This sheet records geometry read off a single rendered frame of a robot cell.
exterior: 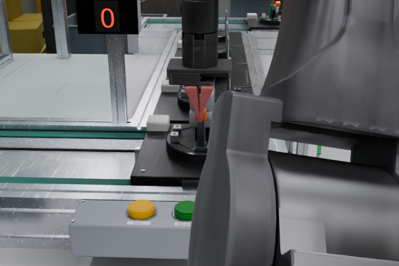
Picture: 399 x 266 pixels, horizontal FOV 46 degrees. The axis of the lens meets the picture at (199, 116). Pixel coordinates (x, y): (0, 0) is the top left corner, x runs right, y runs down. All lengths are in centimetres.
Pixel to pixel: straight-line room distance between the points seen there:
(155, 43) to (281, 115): 189
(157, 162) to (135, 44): 126
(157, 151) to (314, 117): 73
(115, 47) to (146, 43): 106
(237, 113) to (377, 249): 7
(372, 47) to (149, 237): 56
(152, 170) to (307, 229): 67
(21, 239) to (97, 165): 22
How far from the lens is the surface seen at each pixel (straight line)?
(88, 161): 101
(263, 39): 206
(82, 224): 74
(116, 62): 103
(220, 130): 20
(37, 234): 86
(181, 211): 72
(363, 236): 19
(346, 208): 19
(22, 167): 103
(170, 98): 118
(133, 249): 74
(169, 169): 84
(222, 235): 18
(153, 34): 206
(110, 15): 96
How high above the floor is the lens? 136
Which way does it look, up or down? 22 degrees down
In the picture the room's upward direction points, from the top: straight up
